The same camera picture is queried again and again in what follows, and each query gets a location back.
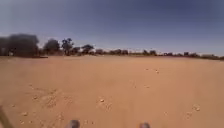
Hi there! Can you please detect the orange sandy dirt ground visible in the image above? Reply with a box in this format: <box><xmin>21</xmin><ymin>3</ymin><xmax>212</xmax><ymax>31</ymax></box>
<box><xmin>0</xmin><ymin>54</ymin><xmax>224</xmax><ymax>128</ymax></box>

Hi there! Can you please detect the robot's own part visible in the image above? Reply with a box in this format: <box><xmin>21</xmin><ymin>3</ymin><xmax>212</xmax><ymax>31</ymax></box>
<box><xmin>68</xmin><ymin>119</ymin><xmax>81</xmax><ymax>128</ymax></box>
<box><xmin>139</xmin><ymin>122</ymin><xmax>151</xmax><ymax>128</ymax></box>

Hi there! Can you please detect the row of trees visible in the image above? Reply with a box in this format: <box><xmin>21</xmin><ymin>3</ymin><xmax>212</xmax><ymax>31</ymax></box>
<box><xmin>0</xmin><ymin>33</ymin><xmax>224</xmax><ymax>61</ymax></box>

